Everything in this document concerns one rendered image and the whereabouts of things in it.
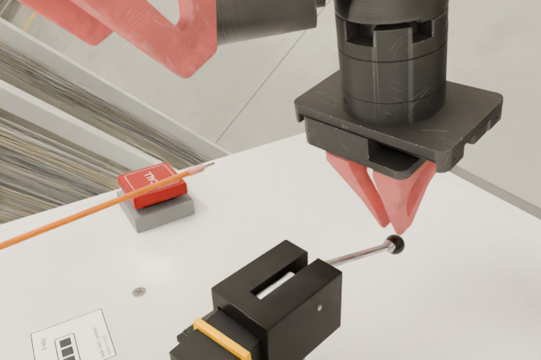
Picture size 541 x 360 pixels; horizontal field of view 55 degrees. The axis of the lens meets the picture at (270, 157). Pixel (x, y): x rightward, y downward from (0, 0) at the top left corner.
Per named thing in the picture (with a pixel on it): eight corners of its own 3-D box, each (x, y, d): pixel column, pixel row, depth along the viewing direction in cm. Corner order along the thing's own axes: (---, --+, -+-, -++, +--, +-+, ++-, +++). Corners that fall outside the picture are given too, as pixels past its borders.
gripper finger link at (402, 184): (404, 275, 32) (402, 151, 26) (315, 229, 36) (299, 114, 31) (460, 213, 35) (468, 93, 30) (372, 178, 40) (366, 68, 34)
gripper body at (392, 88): (444, 184, 26) (450, 47, 21) (293, 128, 32) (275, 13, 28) (504, 123, 29) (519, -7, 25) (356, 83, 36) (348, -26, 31)
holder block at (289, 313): (341, 326, 29) (343, 271, 27) (270, 389, 26) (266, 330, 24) (287, 291, 32) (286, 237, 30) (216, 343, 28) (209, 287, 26)
